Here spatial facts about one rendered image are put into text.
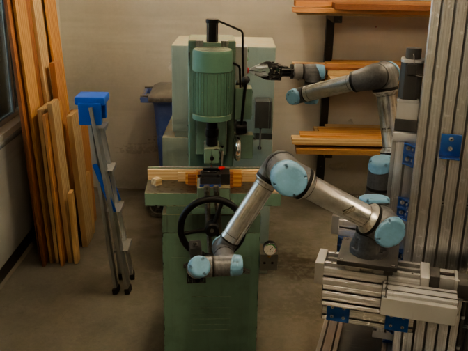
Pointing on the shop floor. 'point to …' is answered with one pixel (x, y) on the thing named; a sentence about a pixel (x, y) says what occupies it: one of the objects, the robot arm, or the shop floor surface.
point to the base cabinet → (209, 300)
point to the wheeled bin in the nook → (161, 90)
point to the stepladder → (106, 185)
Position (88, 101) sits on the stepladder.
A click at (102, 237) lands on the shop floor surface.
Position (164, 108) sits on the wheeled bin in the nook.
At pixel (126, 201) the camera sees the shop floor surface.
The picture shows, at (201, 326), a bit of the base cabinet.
